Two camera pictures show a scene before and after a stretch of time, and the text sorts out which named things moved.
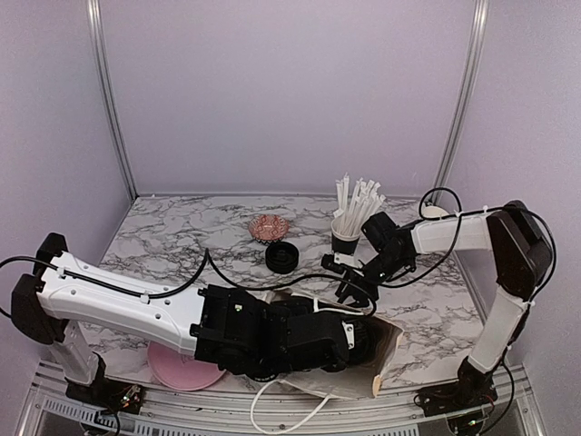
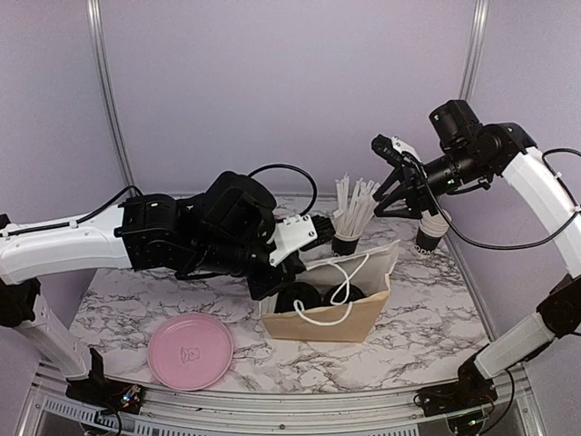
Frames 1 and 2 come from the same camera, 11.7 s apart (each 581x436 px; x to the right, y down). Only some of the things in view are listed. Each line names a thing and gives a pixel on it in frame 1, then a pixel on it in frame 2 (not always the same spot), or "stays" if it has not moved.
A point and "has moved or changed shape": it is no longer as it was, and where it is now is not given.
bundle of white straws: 352,209 stays
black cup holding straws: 342,243 stays
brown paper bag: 357,379 has moved or changed shape
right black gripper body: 357,285 -> 419,191
